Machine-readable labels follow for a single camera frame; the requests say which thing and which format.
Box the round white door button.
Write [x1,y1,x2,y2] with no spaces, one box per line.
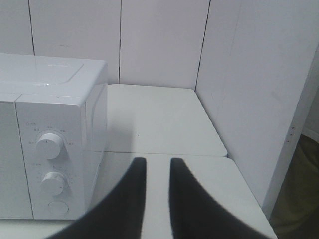
[48,201,69,216]

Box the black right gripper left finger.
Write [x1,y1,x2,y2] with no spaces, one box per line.
[58,157,147,239]

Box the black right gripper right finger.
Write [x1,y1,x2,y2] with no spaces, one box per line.
[169,158,265,239]

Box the white microwave knob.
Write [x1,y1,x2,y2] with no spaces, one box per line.
[40,171,67,196]
[35,133,64,159]

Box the white microwave door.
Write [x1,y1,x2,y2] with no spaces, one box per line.
[0,102,33,219]

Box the white microwave oven body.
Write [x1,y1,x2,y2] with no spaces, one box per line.
[0,54,107,220]

